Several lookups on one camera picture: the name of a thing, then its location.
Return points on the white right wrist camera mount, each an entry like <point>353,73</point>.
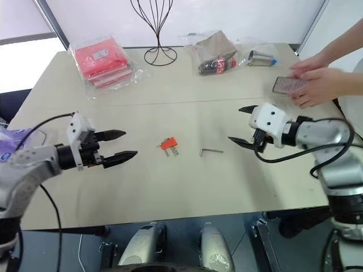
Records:
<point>269,119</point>

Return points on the dark blue chair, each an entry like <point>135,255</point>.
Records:
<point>12,105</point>

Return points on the red packs in plastic bag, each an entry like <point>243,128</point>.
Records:
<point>102,62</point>

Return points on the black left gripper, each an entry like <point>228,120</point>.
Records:
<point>89,157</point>

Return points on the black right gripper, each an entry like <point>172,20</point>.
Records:
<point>262,139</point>

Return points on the grey partition frame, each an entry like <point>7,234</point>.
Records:
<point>312,25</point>

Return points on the person's right hand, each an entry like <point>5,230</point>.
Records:
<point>312,64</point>

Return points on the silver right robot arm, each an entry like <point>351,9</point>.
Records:
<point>326,133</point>

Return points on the person's right forearm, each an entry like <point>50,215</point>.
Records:
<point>346,42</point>

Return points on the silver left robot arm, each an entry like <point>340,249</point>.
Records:
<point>28,164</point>

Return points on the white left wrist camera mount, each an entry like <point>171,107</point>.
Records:
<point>74,127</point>

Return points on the purple plastic package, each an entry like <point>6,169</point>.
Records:
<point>14,141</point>

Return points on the dark cola bottle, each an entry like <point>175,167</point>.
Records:
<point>217,64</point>

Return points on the person's left forearm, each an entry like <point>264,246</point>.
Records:
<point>353,83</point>

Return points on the orange hex key set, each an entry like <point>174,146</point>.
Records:
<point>169,142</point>

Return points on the black table leg bracket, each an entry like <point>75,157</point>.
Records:
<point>265,246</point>
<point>109,255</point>

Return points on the smartphone with lit screen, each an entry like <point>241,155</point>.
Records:
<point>286,85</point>

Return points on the dark window frame bar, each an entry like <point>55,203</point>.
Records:
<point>54,22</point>

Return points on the silver metal can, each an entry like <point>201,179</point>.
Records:
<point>259,58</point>

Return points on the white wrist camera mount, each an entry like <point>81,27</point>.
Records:
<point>269,119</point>
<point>74,127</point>

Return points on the person's left hand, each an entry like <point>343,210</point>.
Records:
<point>326,85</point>

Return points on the plastic bag with bottle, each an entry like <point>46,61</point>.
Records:
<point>215,42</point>

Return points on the single metal hex key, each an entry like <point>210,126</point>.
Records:
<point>211,151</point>

